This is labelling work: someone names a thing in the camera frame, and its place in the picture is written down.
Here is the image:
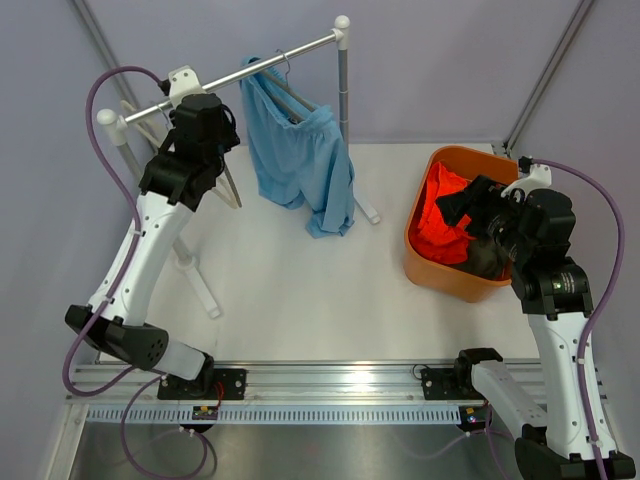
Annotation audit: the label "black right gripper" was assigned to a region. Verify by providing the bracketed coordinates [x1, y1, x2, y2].
[436, 174, 534, 262]

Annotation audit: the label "orange shorts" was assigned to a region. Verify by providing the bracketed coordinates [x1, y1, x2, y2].
[410, 162, 473, 265]

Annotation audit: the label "olive green shorts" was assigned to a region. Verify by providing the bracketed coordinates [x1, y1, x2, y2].
[453, 238, 511, 281]

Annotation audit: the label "grey clothes hanger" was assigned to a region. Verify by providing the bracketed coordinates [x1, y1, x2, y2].
[211, 166, 242, 209]

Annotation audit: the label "white clothes hanger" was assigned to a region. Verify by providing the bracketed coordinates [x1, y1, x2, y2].
[120, 99, 168, 150]

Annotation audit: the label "light blue shorts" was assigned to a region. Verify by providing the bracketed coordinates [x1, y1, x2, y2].
[239, 74, 355, 238]

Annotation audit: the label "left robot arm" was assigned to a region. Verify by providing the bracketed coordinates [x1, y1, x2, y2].
[65, 93, 239, 399]

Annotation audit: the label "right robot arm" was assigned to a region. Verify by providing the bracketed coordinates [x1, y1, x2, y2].
[436, 176, 636, 479]

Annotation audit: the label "orange plastic basket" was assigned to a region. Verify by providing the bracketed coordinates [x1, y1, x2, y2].
[403, 145, 518, 303]

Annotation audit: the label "white and silver clothes rack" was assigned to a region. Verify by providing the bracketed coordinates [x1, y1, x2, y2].
[95, 15, 381, 319]

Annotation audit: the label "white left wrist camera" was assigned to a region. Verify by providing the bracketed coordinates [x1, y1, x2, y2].
[159, 65, 205, 107]

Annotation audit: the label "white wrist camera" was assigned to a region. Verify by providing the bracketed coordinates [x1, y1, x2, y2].
[159, 65, 205, 107]
[501, 156, 552, 203]

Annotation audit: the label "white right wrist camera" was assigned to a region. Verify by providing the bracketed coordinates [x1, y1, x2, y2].
[501, 156, 552, 203]

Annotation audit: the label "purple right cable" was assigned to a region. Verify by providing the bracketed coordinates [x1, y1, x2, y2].
[529, 158, 626, 480]

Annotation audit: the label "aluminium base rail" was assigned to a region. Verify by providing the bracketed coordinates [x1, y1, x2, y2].
[71, 360, 546, 405]

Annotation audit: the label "white slotted cable duct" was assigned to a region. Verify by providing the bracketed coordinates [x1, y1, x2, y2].
[87, 404, 462, 425]

